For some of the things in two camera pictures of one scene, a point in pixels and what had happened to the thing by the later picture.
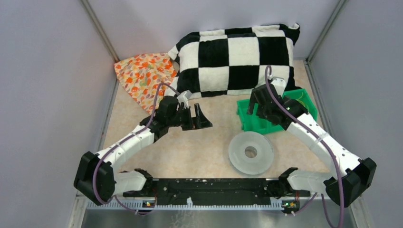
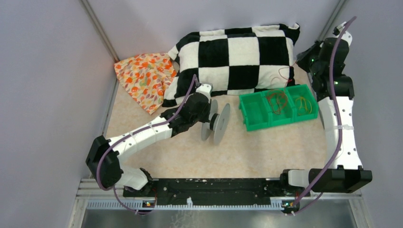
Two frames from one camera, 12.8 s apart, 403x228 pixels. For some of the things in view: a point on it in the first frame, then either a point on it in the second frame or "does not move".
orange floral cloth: (140, 74) does not move
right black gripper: (251, 107) to (302, 57)
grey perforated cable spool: (262, 161) to (218, 125)
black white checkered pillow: (228, 61) does not move
